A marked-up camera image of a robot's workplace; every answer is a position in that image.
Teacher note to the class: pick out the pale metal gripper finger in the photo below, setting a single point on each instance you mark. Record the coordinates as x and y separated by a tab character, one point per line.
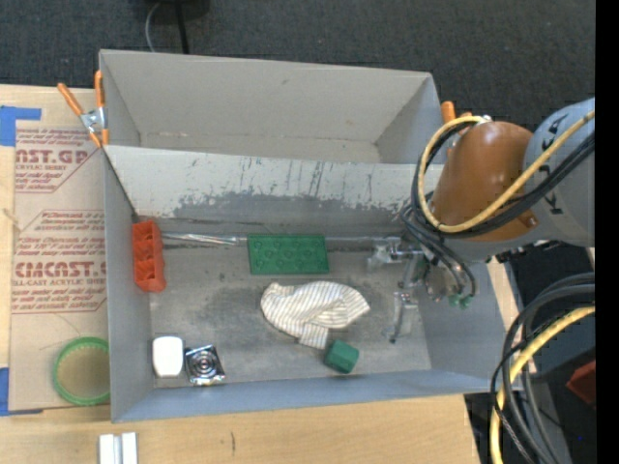
383	257
404	313

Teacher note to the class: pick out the small green cube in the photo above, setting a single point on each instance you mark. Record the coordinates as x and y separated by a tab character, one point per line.
341	356

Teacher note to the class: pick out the white striped cloth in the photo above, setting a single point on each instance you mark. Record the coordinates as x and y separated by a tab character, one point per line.
309	310

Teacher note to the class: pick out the dark green flat block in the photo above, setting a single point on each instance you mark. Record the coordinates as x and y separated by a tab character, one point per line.
288	255

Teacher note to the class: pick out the grey metal bin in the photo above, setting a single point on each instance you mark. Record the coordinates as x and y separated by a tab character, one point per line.
271	196

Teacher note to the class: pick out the clear glass rod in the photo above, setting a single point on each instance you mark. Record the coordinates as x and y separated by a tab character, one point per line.
203	239

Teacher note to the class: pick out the shiny silver square packet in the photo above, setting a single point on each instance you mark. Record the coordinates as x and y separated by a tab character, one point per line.
205	365

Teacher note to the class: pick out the orange flat block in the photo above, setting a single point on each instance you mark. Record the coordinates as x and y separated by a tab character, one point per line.
148	257

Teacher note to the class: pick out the white rounded block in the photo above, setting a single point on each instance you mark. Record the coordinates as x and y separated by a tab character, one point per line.
167	356

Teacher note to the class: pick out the brown cardboard board red print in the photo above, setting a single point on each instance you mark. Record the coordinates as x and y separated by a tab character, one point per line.
53	240

